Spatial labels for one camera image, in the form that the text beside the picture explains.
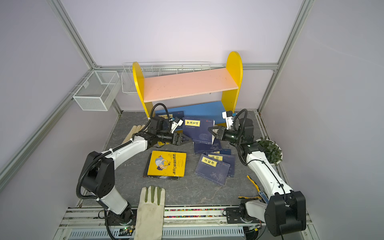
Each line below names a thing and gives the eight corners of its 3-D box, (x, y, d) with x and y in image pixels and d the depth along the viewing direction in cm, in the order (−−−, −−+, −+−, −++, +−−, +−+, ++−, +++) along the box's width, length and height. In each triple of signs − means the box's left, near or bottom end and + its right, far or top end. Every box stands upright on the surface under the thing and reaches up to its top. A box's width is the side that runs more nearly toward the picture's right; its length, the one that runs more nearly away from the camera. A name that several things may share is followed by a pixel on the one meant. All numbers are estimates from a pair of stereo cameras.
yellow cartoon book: (149, 178, 88) (146, 174, 83) (154, 155, 97) (151, 150, 92) (185, 178, 88) (184, 174, 83) (186, 155, 97) (185, 150, 92)
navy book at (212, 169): (193, 173, 90) (193, 171, 87) (201, 156, 97) (201, 153, 94) (224, 186, 85) (225, 184, 82) (230, 167, 93) (231, 164, 89)
